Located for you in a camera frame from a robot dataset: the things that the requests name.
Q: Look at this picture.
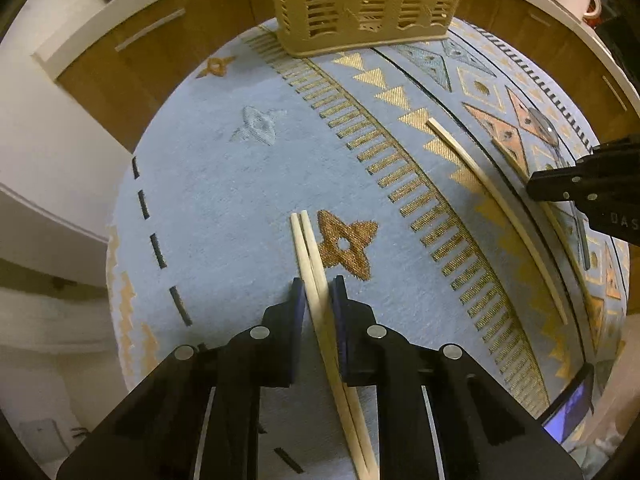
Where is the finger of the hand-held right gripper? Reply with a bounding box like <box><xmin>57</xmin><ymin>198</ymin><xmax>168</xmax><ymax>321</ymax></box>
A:
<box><xmin>591</xmin><ymin>135</ymin><xmax>640</xmax><ymax>166</ymax></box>
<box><xmin>526</xmin><ymin>161</ymin><xmax>608</xmax><ymax>203</ymax></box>

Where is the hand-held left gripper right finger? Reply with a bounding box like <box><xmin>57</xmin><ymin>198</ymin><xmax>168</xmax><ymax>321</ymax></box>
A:
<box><xmin>330</xmin><ymin>275</ymin><xmax>585</xmax><ymax>480</ymax></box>

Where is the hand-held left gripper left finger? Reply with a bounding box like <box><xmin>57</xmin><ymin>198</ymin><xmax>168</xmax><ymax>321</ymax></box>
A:
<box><xmin>55</xmin><ymin>276</ymin><xmax>307</xmax><ymax>480</ymax></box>

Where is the wooden chopstick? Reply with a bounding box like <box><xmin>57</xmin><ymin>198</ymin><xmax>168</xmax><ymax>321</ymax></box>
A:
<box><xmin>426</xmin><ymin>118</ymin><xmax>569</xmax><ymax>325</ymax></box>
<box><xmin>491</xmin><ymin>140</ymin><xmax>568</xmax><ymax>233</ymax></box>
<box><xmin>290</xmin><ymin>212</ymin><xmax>371</xmax><ymax>480</ymax></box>

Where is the clear plastic spoon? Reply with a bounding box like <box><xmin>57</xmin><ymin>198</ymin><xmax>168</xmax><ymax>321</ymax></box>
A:
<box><xmin>527</xmin><ymin>107</ymin><xmax>592</xmax><ymax>270</ymax></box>

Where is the pair of wooden chopsticks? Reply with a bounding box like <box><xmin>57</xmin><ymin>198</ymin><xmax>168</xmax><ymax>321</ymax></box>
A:
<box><xmin>299</xmin><ymin>210</ymin><xmax>380</xmax><ymax>480</ymax></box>

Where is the beige plastic utensil basket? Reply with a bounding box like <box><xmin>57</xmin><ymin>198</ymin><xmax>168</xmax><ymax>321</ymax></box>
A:
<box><xmin>264</xmin><ymin>0</ymin><xmax>473</xmax><ymax>58</ymax></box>

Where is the blue patterned tablecloth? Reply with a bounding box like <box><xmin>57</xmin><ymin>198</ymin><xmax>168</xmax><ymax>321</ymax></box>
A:
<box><xmin>105</xmin><ymin>15</ymin><xmax>632</xmax><ymax>480</ymax></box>

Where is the black tablet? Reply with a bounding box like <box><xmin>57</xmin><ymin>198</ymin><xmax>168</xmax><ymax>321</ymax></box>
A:
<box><xmin>541</xmin><ymin>364</ymin><xmax>597</xmax><ymax>445</ymax></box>

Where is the metal cabinet handle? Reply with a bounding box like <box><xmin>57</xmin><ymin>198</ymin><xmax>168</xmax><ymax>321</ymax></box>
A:
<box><xmin>602</xmin><ymin>75</ymin><xmax>629</xmax><ymax>110</ymax></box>
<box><xmin>115</xmin><ymin>8</ymin><xmax>186</xmax><ymax>53</ymax></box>

